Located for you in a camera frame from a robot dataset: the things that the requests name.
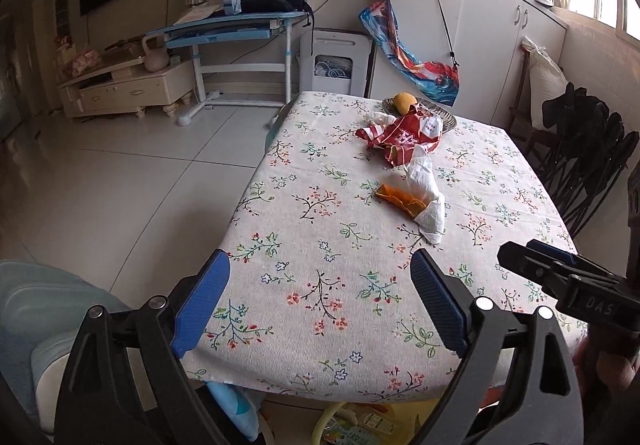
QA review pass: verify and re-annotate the white tissue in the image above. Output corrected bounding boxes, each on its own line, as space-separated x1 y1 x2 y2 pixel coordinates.
405 145 445 246

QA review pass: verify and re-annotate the orange peel wrapper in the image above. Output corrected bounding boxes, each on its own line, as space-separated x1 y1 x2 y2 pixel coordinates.
374 184 427 218

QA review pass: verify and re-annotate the red white snack bag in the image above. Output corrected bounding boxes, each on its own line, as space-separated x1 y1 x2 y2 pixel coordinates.
355 105 444 168

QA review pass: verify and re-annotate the light blue trash bin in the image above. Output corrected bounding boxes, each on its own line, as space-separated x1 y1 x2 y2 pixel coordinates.
1 261 128 434

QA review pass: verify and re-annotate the woven wicker basket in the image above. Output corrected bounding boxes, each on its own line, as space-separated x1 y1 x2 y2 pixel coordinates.
380 97 458 133

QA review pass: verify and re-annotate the wooden chair with cushion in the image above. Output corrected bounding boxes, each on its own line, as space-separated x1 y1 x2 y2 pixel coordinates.
506 36 568 156

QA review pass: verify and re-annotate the floral tablecloth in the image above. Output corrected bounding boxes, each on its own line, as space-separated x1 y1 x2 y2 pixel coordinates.
182 92 574 402

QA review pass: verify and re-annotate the colourful kite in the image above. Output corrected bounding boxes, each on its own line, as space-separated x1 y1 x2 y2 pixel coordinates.
359 0 460 106

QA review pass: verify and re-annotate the yellow mango left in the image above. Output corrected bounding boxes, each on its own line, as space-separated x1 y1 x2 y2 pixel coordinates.
393 92 418 116

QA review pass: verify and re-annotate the white cupboard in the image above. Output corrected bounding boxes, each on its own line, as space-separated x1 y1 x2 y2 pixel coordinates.
390 0 567 127

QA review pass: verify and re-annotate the cream TV cabinet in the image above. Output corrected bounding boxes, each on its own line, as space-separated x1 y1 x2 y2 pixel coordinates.
58 57 195 119

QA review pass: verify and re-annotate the pink kettlebell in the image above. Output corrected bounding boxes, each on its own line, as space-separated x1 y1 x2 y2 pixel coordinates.
141 34 169 72

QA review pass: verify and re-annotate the blue adjustable study desk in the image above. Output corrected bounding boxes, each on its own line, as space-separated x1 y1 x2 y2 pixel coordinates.
142 12 312 126

